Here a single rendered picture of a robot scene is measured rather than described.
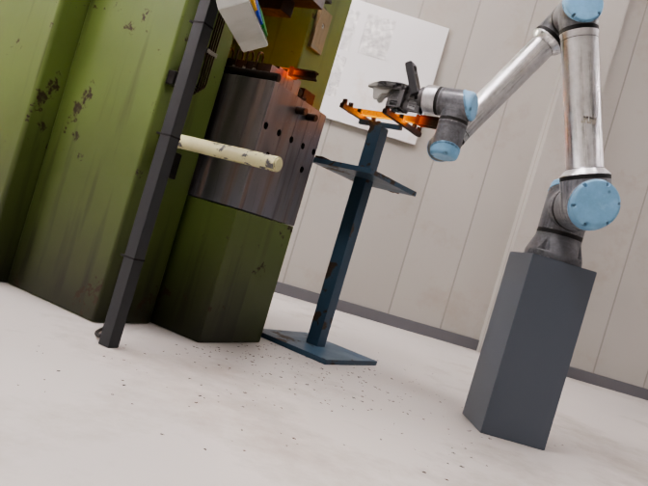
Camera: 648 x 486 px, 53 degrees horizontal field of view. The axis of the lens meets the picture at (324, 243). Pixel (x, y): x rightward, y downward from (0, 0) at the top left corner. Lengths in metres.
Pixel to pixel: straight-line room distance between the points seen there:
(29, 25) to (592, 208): 1.92
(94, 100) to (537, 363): 1.68
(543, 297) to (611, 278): 3.07
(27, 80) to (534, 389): 1.95
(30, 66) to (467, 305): 3.45
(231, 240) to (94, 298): 0.47
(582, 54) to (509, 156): 2.84
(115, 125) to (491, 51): 3.41
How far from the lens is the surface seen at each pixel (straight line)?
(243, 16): 1.78
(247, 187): 2.19
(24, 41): 2.49
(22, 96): 2.41
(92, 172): 2.23
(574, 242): 2.26
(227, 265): 2.21
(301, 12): 2.78
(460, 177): 4.84
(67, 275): 2.23
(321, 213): 4.67
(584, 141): 2.12
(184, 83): 1.84
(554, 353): 2.22
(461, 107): 2.05
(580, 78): 2.16
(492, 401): 2.19
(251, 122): 2.23
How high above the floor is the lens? 0.44
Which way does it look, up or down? level
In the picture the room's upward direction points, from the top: 16 degrees clockwise
